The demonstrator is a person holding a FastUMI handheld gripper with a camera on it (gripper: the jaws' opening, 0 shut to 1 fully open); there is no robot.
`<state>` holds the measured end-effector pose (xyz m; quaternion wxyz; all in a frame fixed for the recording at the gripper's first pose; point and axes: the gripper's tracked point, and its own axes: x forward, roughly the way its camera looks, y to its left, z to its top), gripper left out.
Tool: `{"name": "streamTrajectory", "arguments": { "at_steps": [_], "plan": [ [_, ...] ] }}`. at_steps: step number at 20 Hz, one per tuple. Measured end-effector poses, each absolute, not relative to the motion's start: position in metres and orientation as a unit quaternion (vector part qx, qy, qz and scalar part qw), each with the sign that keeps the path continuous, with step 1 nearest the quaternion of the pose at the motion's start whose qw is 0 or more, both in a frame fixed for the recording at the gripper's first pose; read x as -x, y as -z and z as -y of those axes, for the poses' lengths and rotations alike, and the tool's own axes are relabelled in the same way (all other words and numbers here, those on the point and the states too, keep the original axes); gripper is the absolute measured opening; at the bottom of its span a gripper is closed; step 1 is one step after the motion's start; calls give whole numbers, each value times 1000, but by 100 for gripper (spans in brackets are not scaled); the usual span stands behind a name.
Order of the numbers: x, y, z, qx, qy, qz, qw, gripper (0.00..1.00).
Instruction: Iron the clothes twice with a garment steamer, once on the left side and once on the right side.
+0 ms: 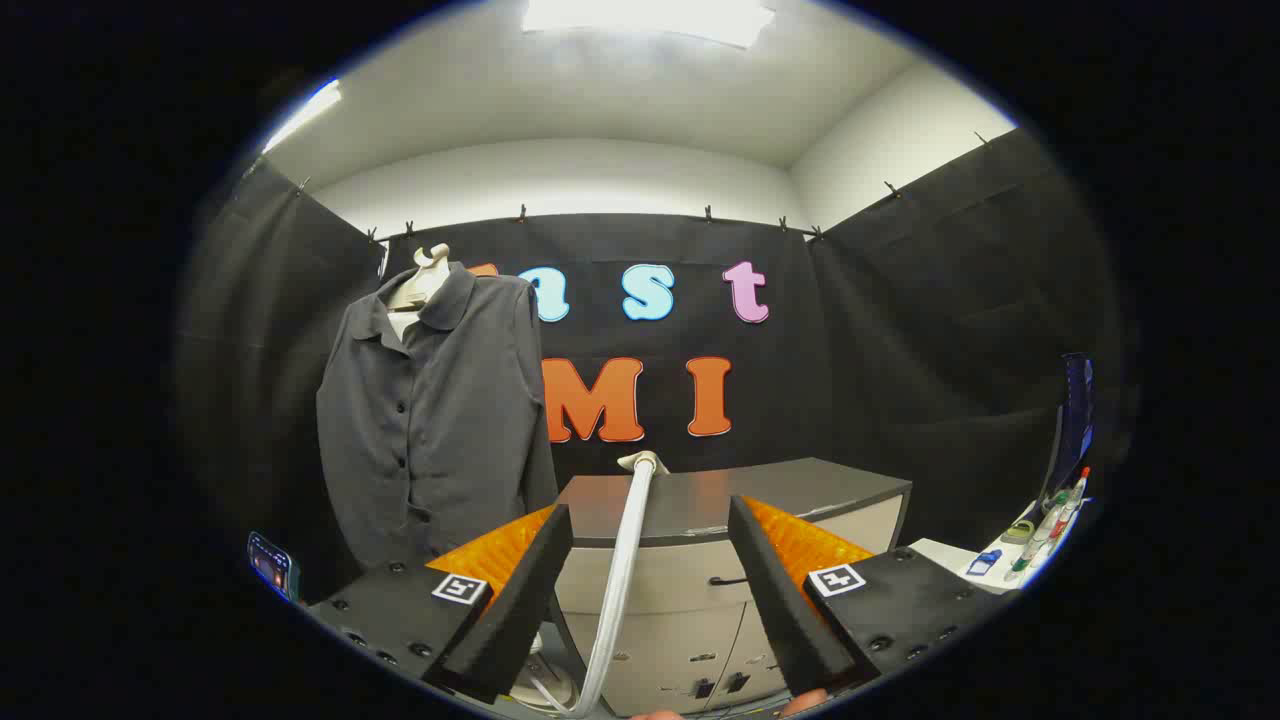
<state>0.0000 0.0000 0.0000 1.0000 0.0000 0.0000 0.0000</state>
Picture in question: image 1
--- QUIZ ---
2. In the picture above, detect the cream clothes hanger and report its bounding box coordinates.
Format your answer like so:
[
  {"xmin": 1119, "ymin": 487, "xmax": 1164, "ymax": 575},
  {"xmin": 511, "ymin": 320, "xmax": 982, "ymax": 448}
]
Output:
[{"xmin": 387, "ymin": 243, "xmax": 452, "ymax": 341}]

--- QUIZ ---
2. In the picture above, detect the red capped marker pen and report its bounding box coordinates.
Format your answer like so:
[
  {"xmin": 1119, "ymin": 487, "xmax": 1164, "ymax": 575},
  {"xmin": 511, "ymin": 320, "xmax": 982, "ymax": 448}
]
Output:
[{"xmin": 1048, "ymin": 466, "xmax": 1092, "ymax": 541}]

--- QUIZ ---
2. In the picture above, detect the dark grey button shirt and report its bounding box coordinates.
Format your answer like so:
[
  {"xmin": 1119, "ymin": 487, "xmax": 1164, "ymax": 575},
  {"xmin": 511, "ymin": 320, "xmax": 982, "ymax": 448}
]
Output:
[{"xmin": 316, "ymin": 262, "xmax": 559, "ymax": 573}]

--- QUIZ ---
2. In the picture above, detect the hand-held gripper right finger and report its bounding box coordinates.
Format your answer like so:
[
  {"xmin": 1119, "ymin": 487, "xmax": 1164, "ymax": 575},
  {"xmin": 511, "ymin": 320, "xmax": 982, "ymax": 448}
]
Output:
[{"xmin": 727, "ymin": 494, "xmax": 1016, "ymax": 701}]

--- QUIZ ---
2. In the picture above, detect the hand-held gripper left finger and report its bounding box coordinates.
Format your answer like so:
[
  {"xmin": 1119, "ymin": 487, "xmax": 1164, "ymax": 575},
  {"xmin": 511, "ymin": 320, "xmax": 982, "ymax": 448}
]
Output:
[{"xmin": 305, "ymin": 503, "xmax": 574, "ymax": 706}]

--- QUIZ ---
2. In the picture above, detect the white garment steamer head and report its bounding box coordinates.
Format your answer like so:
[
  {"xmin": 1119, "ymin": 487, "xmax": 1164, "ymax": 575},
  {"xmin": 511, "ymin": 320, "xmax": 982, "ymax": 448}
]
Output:
[{"xmin": 570, "ymin": 450, "xmax": 669, "ymax": 719}]

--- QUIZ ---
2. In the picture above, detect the row of black clips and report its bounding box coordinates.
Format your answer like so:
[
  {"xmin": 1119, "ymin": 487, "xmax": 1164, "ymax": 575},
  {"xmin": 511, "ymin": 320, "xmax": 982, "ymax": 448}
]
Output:
[{"xmin": 294, "ymin": 130, "xmax": 993, "ymax": 244}]

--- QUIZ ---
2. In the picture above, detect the narrow ceiling light strip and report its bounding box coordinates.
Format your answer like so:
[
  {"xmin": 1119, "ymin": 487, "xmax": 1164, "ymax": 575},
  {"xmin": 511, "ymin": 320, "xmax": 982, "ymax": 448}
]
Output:
[{"xmin": 261, "ymin": 79, "xmax": 343, "ymax": 154}]

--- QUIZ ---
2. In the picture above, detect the grey top beige cabinet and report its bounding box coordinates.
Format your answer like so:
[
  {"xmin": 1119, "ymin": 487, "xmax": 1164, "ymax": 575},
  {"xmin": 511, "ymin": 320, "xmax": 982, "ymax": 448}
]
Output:
[{"xmin": 520, "ymin": 457, "xmax": 913, "ymax": 717}]

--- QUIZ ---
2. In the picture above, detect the white side table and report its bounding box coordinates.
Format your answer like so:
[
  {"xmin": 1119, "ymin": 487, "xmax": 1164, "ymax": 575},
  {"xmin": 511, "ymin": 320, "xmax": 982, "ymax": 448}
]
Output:
[{"xmin": 908, "ymin": 498, "xmax": 1091, "ymax": 597}]

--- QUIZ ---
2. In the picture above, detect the black backdrop cloth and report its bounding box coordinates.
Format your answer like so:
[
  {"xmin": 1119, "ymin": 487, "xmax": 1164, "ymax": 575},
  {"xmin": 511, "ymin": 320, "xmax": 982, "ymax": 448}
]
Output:
[{"xmin": 175, "ymin": 125, "xmax": 1136, "ymax": 606}]

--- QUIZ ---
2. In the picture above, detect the smartphone with lit screen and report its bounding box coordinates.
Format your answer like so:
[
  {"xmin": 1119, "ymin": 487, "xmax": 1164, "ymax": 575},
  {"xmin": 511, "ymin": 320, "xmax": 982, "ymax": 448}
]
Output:
[{"xmin": 247, "ymin": 531, "xmax": 300, "ymax": 602}]

